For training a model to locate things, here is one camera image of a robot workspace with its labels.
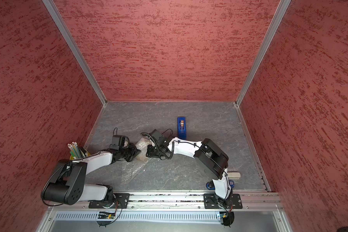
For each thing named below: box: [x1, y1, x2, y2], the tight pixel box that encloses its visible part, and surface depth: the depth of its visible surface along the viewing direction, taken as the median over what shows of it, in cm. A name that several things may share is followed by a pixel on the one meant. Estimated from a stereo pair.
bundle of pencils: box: [67, 141, 82, 159], surface depth 79 cm
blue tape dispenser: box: [176, 116, 187, 140], surface depth 102 cm
